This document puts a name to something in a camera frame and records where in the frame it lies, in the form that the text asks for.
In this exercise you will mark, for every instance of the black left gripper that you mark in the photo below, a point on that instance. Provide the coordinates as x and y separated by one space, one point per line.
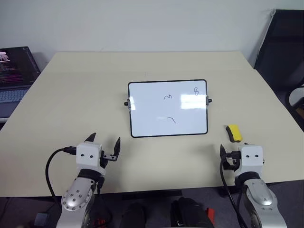
108 157

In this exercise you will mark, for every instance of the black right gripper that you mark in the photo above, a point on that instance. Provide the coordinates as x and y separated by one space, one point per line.
231 160

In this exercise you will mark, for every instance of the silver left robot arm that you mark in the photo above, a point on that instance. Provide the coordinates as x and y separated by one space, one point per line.
77 196

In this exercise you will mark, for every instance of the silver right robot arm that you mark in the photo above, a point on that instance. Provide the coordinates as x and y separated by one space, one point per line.
260 197

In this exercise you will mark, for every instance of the yellow and black eraser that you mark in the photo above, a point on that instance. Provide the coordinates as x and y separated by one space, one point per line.
234 133

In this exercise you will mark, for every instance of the small black-framed whiteboard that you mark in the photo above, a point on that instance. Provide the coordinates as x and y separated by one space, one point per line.
166 111

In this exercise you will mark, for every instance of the small red object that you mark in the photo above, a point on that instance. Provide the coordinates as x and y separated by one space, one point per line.
210 213

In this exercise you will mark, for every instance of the black panel with white edge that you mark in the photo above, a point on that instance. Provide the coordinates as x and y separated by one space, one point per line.
282 47

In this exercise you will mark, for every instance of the open laptop with dark screen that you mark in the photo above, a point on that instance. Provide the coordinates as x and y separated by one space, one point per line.
14 71

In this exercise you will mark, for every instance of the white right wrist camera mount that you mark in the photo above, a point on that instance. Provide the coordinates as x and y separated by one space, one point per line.
251 158

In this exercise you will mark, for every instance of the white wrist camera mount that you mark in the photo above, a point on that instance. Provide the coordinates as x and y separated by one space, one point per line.
86 155
251 158

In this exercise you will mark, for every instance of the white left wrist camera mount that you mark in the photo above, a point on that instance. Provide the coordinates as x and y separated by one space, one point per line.
86 155

